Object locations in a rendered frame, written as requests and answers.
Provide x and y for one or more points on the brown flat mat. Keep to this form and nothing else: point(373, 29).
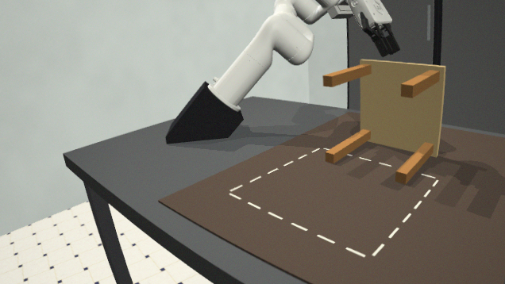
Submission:
point(455, 236)

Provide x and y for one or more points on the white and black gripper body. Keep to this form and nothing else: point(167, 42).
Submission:
point(373, 10)

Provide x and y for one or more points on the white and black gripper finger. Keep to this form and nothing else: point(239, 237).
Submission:
point(390, 38)
point(375, 33)

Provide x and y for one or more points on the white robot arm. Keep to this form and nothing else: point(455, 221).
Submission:
point(290, 38)

